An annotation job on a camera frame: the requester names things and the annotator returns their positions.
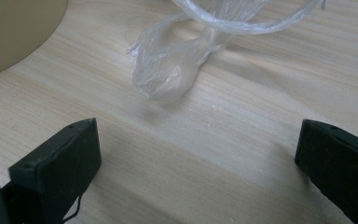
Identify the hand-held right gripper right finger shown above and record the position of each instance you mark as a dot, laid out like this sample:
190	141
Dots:
341	168

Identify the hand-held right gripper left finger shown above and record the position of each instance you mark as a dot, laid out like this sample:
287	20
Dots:
56	168

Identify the clear plastic bag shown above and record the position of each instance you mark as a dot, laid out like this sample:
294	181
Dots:
164	77

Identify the beige round container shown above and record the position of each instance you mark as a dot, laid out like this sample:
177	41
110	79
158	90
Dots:
12	31

